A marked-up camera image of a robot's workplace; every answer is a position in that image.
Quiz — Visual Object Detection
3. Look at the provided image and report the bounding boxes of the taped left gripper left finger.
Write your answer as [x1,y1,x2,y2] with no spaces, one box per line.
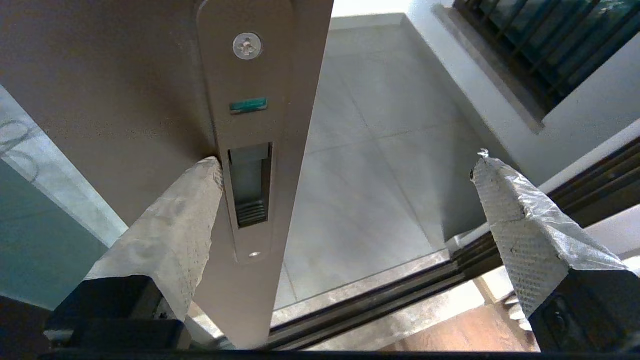
[45,156,225,351]

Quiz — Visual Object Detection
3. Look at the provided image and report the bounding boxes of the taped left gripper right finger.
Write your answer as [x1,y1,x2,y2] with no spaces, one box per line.
[470,149,640,352]

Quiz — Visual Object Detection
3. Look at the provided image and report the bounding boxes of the brown framed sliding glass door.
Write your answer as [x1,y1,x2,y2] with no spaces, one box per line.
[0,0,335,351]

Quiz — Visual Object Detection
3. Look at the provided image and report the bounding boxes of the recessed metal door handle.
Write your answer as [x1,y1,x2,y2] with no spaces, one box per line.
[196,0,296,265]

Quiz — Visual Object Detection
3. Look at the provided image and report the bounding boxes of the black metal balcony railing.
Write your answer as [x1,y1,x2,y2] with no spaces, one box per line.
[452,0,640,113]

